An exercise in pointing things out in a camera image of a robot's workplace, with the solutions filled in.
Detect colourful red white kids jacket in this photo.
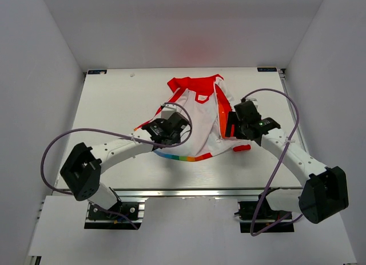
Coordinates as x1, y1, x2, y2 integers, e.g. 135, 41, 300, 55
134, 73, 252, 163

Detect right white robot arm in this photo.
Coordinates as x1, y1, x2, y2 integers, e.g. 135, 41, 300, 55
226, 100, 349, 224

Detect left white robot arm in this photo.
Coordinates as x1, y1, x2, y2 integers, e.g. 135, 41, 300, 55
60, 112, 189, 219

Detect blue label sticker right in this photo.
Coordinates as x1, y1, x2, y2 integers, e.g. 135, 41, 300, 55
257, 67, 277, 72

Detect blue label sticker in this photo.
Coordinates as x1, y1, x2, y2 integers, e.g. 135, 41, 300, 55
257, 67, 277, 72
87, 69, 107, 75

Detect blue label sticker left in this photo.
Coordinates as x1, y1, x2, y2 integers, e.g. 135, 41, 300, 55
87, 69, 107, 75

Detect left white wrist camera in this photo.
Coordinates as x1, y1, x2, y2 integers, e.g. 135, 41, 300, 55
160, 104, 177, 120

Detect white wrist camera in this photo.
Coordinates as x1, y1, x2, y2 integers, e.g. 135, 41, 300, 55
160, 104, 177, 120
245, 97, 258, 108

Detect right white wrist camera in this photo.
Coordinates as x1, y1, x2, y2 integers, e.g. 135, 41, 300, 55
245, 97, 258, 108

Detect aluminium table right rail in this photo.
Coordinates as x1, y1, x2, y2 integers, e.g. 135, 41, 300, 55
279, 69, 325, 197

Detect aluminium table rail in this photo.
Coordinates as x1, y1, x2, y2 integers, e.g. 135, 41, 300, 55
108, 187, 289, 199
279, 69, 325, 197

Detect aluminium table front rail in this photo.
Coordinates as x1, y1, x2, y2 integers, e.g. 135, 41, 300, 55
108, 187, 289, 199

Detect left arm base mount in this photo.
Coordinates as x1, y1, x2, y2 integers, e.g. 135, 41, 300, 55
84, 195, 147, 231

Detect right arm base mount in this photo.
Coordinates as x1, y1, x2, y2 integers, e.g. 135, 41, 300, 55
233, 188, 295, 234

